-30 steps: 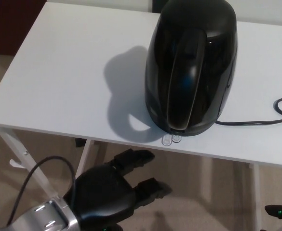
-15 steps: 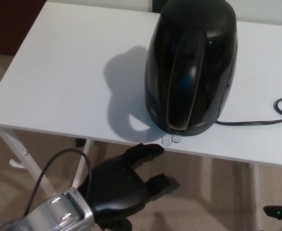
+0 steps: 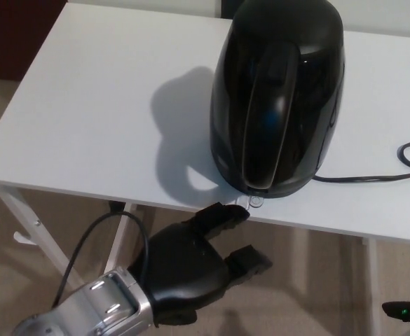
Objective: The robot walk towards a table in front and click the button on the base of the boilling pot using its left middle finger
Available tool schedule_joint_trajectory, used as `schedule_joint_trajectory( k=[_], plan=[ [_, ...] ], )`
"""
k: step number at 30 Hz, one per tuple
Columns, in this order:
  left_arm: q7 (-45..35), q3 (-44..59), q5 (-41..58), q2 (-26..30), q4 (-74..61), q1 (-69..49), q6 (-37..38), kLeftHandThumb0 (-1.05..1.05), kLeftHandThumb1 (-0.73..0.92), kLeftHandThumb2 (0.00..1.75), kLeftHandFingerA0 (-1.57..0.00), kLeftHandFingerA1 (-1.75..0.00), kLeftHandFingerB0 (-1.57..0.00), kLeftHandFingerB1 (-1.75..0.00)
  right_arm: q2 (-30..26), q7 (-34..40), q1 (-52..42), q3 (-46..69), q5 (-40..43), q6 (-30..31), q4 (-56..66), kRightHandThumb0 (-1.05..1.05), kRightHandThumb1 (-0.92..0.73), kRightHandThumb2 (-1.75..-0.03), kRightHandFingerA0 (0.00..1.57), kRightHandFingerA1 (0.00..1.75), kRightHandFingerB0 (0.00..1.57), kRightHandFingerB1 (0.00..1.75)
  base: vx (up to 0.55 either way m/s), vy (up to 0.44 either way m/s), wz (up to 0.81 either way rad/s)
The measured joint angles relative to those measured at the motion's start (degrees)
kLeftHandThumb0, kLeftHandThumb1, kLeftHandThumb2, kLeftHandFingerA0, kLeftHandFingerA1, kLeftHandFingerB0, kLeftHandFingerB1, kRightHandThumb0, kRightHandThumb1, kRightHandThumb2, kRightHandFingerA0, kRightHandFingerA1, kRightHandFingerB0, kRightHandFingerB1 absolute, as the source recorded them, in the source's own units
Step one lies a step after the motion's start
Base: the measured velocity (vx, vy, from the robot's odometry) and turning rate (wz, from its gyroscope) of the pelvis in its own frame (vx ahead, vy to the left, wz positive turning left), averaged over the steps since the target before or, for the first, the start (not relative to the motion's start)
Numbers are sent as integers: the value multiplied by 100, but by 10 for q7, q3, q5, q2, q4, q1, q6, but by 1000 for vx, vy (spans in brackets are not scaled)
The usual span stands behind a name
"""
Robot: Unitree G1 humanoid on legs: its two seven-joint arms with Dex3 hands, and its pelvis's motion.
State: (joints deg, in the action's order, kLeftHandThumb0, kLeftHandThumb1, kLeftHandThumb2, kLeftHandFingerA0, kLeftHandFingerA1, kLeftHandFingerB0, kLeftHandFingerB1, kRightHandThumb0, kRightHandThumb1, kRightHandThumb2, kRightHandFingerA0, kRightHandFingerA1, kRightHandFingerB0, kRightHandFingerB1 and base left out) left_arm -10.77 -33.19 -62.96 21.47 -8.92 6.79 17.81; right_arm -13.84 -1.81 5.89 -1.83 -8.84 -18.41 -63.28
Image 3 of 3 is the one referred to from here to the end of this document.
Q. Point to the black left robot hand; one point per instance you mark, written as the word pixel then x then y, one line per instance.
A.
pixel 180 266

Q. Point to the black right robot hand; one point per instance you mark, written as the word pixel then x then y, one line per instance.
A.
pixel 406 311

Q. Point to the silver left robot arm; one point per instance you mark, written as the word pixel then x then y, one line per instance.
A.
pixel 96 308

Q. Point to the small black floor object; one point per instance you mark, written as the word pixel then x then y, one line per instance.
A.
pixel 116 206

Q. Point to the white hook on table leg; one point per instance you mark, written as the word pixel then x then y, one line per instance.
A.
pixel 24 238

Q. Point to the black electric kettle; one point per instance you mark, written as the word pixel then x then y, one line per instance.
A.
pixel 281 98

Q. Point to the white table with metal frame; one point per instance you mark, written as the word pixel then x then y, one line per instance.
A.
pixel 85 105

